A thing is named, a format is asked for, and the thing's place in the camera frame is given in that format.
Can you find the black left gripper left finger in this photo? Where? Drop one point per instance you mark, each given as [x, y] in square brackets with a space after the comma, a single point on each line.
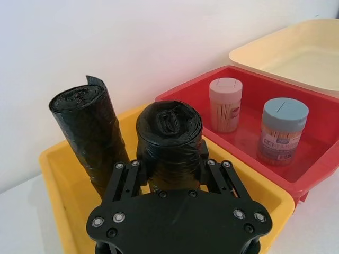
[124, 180]

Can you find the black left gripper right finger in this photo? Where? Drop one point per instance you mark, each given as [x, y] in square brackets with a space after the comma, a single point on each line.
[225, 177]

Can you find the thick black bag roll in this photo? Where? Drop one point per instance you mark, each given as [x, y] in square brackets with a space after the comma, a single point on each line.
[169, 148]

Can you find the slim black bag roll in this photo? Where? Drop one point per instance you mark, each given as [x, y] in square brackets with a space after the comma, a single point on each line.
[87, 132]

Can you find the blue-grey-lidded toothpick jar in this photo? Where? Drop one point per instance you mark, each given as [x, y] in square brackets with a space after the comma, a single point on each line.
[283, 132]

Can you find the yellow plastic bin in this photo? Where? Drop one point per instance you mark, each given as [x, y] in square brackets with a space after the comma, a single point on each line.
[66, 185]

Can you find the pink-lidded toothpick jar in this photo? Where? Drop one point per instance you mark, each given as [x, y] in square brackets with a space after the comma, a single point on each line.
[225, 111]

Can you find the red plastic bin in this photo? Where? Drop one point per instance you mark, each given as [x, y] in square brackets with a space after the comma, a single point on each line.
[251, 87]

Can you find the cream plastic bin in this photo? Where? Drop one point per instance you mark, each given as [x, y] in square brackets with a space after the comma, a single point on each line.
[291, 63]

